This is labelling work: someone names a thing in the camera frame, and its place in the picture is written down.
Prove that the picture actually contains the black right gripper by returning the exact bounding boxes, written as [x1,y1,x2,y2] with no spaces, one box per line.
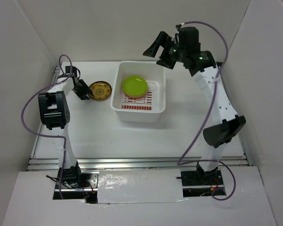
[143,31,186,69]

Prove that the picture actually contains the green plate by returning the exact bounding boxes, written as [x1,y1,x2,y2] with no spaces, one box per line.
[122,76,148,97]
[123,89,147,98]

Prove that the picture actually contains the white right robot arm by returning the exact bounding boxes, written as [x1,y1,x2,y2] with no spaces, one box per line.
[143,27,246,185]

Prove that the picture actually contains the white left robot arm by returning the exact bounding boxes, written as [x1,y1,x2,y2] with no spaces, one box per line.
[38,66,92,188]

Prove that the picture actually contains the white plastic bin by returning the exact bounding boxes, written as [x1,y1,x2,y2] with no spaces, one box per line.
[110,61,166,123]

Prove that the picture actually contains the yellow brown patterned plate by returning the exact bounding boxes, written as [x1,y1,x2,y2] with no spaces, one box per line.
[88,81,112,101]

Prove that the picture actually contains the white foil-taped panel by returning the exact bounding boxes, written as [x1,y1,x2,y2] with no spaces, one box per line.
[97,169,184,204]

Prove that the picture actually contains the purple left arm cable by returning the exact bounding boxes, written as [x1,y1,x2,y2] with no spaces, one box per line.
[21,54,73,201]

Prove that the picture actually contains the aluminium table rail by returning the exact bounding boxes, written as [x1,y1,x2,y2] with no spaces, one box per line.
[27,157,248,171]

